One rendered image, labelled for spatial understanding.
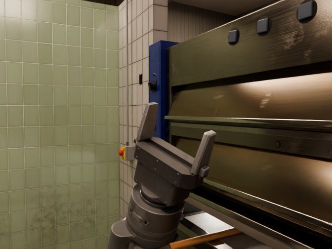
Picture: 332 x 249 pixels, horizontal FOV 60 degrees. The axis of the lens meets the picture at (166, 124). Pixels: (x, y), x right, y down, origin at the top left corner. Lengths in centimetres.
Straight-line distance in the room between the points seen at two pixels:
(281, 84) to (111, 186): 176
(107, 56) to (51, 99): 55
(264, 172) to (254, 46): 44
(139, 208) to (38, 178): 190
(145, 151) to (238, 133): 72
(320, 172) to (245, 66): 44
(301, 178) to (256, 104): 28
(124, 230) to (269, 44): 76
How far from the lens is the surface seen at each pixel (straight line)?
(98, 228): 252
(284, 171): 100
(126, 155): 205
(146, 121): 44
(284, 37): 100
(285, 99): 97
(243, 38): 113
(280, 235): 85
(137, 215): 46
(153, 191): 44
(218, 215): 102
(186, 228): 153
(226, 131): 117
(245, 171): 111
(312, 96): 91
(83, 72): 233
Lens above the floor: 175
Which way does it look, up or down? 3 degrees down
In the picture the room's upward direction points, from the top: straight up
